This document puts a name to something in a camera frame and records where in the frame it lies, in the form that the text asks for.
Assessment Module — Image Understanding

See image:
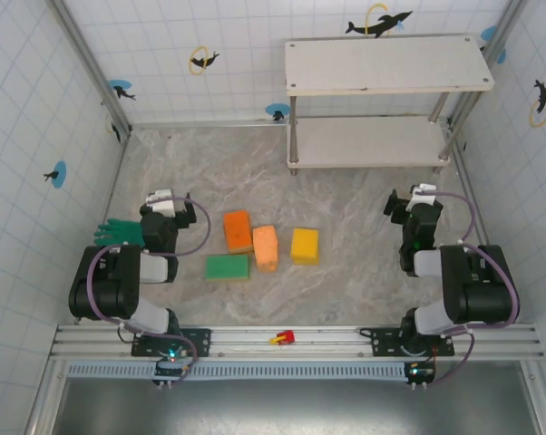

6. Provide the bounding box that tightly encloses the blue circle dolphin sticker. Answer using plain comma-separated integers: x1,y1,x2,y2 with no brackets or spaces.
43,160,69,189

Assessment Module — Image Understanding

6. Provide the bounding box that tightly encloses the small dolphin ring sticker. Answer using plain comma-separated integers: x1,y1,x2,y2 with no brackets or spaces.
189,44,221,76

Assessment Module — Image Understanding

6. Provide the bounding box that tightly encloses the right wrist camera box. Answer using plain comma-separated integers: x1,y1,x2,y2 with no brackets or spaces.
407,182,438,210

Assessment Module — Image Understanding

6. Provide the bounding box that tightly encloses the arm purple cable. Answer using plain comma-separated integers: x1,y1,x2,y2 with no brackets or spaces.
424,189,522,390
86,195,213,391

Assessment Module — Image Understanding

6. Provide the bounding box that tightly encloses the right controller board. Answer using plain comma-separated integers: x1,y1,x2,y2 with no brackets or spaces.
404,360,437,391

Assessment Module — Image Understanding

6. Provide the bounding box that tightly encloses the white two-tier shelf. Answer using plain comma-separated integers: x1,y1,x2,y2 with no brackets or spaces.
284,34,496,177

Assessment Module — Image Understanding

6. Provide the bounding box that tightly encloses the blue circle shark sticker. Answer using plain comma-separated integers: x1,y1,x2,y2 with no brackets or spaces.
107,79,137,102

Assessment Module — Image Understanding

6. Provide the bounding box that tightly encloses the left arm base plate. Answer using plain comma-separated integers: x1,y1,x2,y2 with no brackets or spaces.
131,328,212,358

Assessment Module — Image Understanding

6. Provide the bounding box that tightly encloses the large dolphin ring sticker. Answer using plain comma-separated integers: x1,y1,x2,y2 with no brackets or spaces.
344,2,414,40

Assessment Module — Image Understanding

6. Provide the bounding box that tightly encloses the white slotted cable duct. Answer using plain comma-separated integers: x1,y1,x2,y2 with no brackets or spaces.
66,361,437,380

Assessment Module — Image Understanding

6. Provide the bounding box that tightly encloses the grey metal sheet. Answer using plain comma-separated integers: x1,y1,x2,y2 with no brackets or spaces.
50,378,541,435

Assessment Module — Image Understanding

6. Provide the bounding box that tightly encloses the aluminium back rail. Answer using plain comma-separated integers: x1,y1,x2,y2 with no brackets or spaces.
131,119,288,129

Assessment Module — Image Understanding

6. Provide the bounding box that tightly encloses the green rubber glove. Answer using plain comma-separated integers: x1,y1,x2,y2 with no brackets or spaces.
93,218,146,248

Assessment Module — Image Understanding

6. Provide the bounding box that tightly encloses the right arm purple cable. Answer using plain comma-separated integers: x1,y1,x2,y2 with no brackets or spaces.
424,189,522,390

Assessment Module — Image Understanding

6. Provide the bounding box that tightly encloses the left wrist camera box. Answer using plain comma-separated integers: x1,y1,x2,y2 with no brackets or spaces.
144,188,189,219

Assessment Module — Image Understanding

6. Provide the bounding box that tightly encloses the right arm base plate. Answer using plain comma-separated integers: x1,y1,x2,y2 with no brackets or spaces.
371,326,455,358

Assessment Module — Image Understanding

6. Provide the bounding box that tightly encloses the aluminium front rail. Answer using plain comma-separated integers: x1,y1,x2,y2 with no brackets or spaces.
49,322,546,363

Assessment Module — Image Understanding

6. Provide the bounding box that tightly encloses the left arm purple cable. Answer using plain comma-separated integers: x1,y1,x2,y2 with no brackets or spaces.
86,195,213,391

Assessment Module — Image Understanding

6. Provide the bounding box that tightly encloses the blue circle seal sticker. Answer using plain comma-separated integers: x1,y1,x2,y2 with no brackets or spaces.
264,102,292,122

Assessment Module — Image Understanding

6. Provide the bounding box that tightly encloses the small red yellow toy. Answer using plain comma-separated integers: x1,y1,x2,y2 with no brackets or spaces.
268,329,297,348

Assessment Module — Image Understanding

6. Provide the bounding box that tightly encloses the left controller board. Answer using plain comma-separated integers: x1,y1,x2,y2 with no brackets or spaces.
153,347,189,390

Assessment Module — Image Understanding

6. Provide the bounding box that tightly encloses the controller board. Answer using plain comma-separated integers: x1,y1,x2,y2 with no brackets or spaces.
404,360,437,391
153,347,189,390

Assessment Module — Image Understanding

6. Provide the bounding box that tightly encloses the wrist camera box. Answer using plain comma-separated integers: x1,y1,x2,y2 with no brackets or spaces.
407,182,438,210
144,188,189,219

